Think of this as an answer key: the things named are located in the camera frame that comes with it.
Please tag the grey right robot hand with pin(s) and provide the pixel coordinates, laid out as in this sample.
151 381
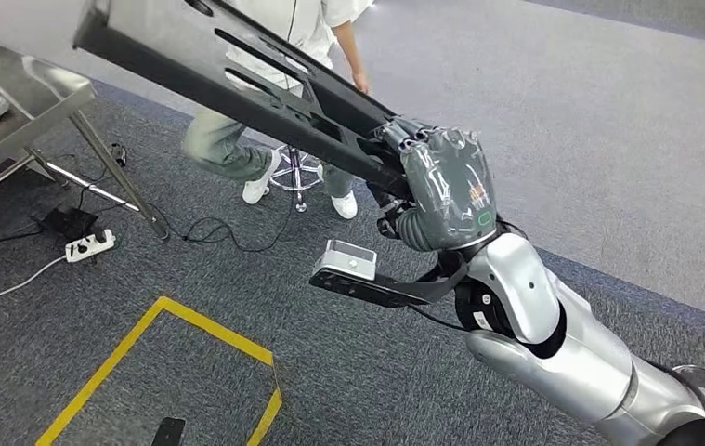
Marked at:
450 191

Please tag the long black plastic part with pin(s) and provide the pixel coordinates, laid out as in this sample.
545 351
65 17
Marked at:
204 80

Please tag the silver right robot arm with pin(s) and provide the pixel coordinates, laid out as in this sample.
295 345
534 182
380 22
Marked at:
573 369

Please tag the stainless steel workbench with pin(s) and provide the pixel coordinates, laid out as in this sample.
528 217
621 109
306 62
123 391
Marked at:
32 92

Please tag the chrome base stool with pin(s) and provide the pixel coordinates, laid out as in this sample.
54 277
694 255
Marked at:
295 172

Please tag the person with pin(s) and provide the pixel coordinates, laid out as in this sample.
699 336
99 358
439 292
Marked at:
223 148

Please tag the yellow floor tape square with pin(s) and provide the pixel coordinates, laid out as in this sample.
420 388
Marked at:
216 329

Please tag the white power strip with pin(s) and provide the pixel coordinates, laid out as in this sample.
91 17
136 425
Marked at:
90 245

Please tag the black power adapter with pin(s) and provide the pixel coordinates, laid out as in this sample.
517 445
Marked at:
69 220

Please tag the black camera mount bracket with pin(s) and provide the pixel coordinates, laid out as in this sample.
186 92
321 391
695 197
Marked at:
383 292

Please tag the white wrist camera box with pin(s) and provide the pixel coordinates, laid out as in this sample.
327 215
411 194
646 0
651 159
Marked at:
346 261

